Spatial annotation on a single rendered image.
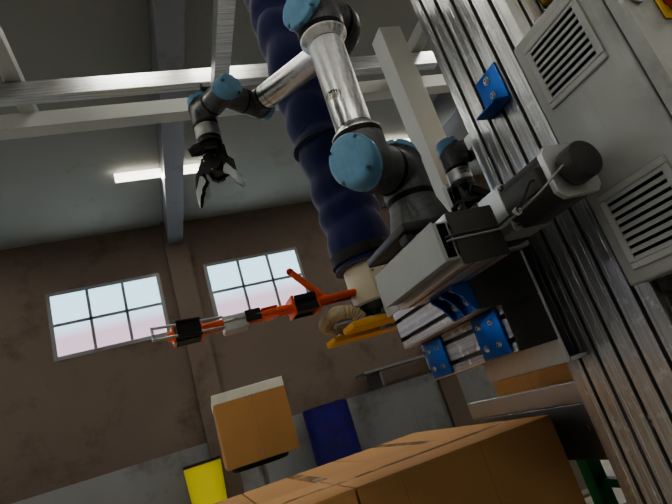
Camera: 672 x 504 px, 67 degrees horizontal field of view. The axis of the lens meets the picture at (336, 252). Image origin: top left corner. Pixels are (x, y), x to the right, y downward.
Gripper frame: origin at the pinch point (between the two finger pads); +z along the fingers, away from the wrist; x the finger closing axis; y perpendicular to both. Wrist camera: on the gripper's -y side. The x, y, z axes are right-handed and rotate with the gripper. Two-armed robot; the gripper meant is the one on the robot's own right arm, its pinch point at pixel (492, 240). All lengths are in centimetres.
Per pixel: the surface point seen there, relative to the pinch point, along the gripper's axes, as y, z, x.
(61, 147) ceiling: 148, -290, -368
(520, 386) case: -9, 43, -27
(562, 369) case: -9.4, 41.5, -5.0
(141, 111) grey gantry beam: 77, -207, -206
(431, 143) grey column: -80, -102, -116
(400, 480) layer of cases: 49, 54, -7
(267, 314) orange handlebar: 67, 2, -23
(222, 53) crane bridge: 29, -189, -130
